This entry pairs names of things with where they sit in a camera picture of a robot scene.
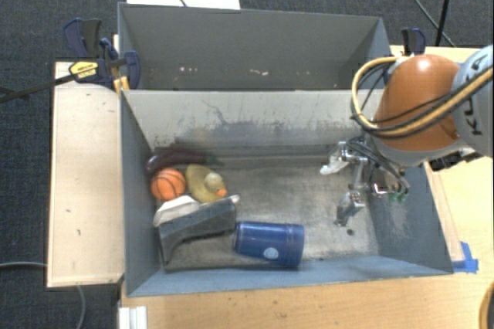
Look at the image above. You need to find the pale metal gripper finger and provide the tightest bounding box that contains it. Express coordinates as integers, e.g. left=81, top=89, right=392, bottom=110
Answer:
left=334, top=191, right=366, bottom=227
left=320, top=141, right=350, bottom=176

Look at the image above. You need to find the grey metal bin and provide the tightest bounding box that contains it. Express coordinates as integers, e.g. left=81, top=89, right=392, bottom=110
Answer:
left=117, top=2, right=455, bottom=298

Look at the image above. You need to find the blue cylindrical cup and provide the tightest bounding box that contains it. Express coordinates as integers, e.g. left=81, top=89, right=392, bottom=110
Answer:
left=232, top=220, right=306, bottom=269

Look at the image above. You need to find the yellow rubber duck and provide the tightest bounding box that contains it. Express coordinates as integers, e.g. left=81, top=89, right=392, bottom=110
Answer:
left=184, top=164, right=228, bottom=205

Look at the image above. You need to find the dark grey wedge-shaped object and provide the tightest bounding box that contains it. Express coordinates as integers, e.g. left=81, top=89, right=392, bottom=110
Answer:
left=157, top=198, right=279, bottom=273

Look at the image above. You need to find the purple toy eggplant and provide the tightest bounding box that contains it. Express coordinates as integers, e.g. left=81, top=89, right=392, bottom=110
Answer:
left=144, top=148, right=225, bottom=178

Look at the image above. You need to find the orange toy basketball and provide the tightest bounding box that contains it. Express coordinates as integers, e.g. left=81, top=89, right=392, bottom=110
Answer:
left=150, top=168, right=188, bottom=202

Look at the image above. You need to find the pale wood board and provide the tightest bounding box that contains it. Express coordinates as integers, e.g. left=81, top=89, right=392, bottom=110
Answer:
left=46, top=60, right=126, bottom=288

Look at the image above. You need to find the black cylinder on white bracket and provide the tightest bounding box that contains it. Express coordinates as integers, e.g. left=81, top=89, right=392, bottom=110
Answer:
left=428, top=148, right=482, bottom=172

